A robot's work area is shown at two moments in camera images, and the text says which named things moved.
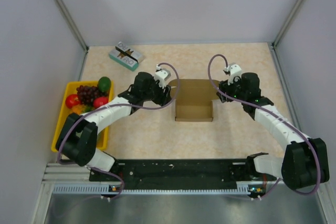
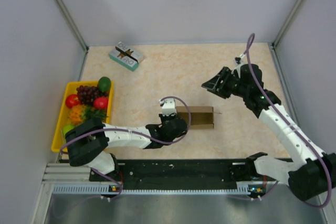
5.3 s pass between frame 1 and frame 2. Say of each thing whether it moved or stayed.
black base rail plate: stayed
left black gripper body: moved
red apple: stayed
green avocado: stayed
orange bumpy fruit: stayed
